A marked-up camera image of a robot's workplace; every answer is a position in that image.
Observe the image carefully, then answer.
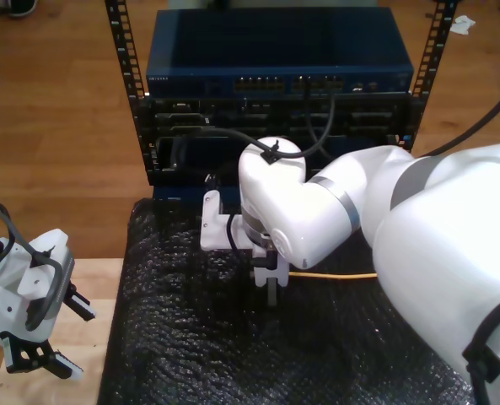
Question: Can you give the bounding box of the black cable with clip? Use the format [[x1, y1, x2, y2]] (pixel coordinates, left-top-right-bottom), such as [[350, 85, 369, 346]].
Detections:
[[461, 294, 500, 405]]

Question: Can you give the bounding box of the blue base plate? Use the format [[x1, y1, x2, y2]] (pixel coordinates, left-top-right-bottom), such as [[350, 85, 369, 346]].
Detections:
[[152, 184, 242, 203]]

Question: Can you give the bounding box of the white crumpled paper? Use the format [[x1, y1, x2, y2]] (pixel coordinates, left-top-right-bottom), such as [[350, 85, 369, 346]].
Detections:
[[449, 15, 477, 37]]

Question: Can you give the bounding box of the black cable with angled connector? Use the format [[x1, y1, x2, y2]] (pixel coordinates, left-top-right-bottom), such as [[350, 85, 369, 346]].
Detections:
[[227, 213, 277, 271]]

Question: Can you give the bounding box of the blue network switch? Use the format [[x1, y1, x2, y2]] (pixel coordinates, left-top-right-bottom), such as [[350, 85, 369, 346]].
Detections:
[[145, 7, 415, 99]]

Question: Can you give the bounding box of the black rack server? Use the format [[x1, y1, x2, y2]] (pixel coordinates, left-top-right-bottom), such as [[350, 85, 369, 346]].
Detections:
[[148, 97, 411, 140]]

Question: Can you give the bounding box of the black rack drawer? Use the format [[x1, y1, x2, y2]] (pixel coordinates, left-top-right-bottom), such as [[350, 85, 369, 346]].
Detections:
[[150, 135, 405, 186]]

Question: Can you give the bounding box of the person's dark shoe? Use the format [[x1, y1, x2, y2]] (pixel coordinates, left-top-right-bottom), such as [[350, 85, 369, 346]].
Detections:
[[7, 0, 40, 19]]

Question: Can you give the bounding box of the thick black cable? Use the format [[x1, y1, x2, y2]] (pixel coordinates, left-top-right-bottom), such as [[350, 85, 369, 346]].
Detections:
[[422, 90, 500, 159]]

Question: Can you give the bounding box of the yellow network cable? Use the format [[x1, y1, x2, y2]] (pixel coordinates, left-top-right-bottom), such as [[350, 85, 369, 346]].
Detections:
[[288, 272, 379, 281]]

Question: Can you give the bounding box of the black bubble mat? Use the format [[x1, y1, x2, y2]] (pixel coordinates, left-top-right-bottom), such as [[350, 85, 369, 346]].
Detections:
[[97, 197, 474, 405]]

